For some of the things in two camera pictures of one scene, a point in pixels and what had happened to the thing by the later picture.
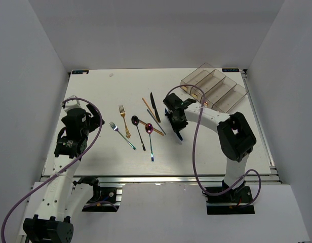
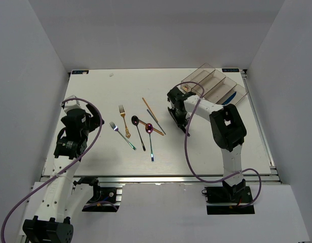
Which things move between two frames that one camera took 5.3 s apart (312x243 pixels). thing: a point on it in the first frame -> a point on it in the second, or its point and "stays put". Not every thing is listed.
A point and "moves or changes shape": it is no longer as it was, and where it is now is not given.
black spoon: (135, 120) stays put
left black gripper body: (92, 122) stays put
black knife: (153, 106) moves or changes shape
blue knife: (178, 132) -> (229, 98)
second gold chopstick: (155, 130) stays put
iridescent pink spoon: (149, 129) stays put
